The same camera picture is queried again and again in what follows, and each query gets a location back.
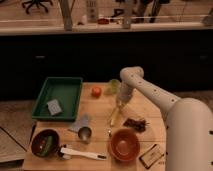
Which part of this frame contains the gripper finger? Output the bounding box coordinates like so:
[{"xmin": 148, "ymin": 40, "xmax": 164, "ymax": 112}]
[
  {"xmin": 115, "ymin": 104, "xmax": 121, "ymax": 115},
  {"xmin": 119, "ymin": 102, "xmax": 126, "ymax": 111}
]

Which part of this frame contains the yellow banana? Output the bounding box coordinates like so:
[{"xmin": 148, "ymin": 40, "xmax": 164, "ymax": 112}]
[{"xmin": 110, "ymin": 109, "xmax": 120, "ymax": 127}]

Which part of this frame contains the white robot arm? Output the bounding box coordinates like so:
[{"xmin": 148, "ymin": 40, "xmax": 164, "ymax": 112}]
[{"xmin": 116, "ymin": 66, "xmax": 213, "ymax": 171}]

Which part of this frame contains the green apple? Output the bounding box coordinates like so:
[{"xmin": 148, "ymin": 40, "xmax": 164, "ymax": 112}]
[{"xmin": 107, "ymin": 79, "xmax": 120, "ymax": 94}]

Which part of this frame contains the dark dried food pile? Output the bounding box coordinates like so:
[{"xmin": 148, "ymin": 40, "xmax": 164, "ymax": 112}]
[{"xmin": 123, "ymin": 118, "xmax": 147, "ymax": 133}]

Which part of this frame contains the orange tomato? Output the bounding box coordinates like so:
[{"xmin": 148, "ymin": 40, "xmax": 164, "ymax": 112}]
[{"xmin": 91, "ymin": 86, "xmax": 102, "ymax": 98}]

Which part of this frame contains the orange bowl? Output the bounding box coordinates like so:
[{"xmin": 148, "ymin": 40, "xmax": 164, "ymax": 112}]
[{"xmin": 108, "ymin": 129, "xmax": 140, "ymax": 163}]

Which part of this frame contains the metal measuring cup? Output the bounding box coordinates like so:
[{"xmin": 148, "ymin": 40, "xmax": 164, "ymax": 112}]
[{"xmin": 78, "ymin": 127, "xmax": 92, "ymax": 144}]

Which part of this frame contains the green plastic tray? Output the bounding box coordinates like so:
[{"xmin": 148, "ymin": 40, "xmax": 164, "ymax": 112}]
[{"xmin": 32, "ymin": 77, "xmax": 83, "ymax": 122}]

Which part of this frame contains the grey sponge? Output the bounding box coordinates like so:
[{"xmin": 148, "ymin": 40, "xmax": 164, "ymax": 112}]
[{"xmin": 47, "ymin": 99, "xmax": 62, "ymax": 115}]

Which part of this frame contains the green cucumber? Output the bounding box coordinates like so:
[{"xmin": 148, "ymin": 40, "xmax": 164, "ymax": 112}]
[{"xmin": 41, "ymin": 136, "xmax": 53, "ymax": 156}]

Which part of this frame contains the dark bowl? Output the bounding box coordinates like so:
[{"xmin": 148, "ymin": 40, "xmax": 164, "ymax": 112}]
[{"xmin": 31, "ymin": 129, "xmax": 59, "ymax": 158}]

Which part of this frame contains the office chair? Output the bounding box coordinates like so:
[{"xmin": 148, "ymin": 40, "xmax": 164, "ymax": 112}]
[{"xmin": 21, "ymin": 0, "xmax": 53, "ymax": 14}]

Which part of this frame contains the white handled brush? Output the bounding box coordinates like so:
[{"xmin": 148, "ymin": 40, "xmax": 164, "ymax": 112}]
[{"xmin": 59, "ymin": 147, "xmax": 107, "ymax": 160}]

